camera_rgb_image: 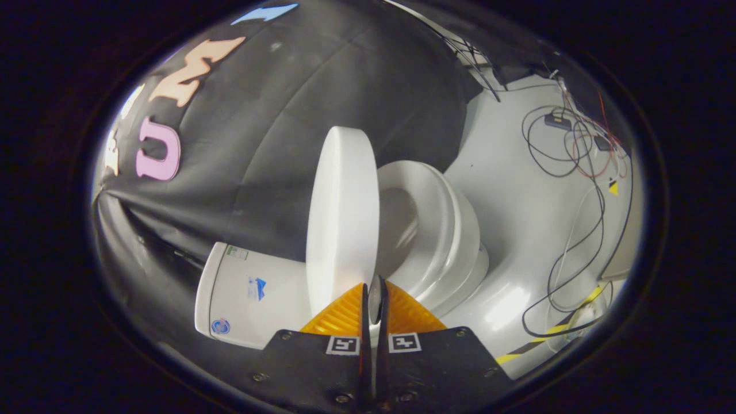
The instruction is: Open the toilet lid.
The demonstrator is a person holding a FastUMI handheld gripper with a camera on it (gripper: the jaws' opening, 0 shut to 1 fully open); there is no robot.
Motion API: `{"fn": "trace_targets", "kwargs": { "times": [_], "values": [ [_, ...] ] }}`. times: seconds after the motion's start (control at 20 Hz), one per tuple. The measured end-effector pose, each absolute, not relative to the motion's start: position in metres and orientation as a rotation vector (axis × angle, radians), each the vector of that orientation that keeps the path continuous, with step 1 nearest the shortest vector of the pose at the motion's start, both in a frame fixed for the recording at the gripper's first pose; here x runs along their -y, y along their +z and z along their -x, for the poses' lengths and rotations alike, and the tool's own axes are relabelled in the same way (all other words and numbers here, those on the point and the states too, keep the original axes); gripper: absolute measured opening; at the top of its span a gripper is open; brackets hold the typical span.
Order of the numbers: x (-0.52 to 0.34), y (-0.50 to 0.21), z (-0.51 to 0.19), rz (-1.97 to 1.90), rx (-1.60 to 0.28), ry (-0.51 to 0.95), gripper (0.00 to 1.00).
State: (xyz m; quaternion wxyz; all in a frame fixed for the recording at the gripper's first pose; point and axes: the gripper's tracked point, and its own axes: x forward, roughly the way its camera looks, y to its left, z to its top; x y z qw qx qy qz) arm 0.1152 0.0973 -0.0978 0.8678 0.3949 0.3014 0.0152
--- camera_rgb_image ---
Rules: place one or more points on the white toilet lid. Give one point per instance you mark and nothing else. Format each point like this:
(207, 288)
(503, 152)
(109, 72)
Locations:
(342, 218)

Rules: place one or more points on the white toilet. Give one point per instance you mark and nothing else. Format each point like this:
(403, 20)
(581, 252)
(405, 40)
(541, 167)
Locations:
(241, 299)

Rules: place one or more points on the yellow black floor tape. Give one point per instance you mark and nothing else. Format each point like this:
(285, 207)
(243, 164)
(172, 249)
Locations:
(549, 332)

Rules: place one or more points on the white toilet seat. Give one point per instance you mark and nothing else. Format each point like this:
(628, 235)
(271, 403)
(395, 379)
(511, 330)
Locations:
(440, 207)

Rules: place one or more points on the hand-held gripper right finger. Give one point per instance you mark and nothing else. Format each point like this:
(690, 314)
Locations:
(437, 368)

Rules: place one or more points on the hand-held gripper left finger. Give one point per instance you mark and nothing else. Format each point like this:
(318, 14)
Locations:
(322, 368)

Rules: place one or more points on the white toilet tank cover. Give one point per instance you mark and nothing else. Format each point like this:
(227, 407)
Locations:
(205, 299)

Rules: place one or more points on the black tripod stand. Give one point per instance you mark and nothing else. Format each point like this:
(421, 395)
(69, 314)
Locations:
(468, 63)

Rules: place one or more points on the black backdrop cloth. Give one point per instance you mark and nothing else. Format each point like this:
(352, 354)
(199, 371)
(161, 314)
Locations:
(276, 115)

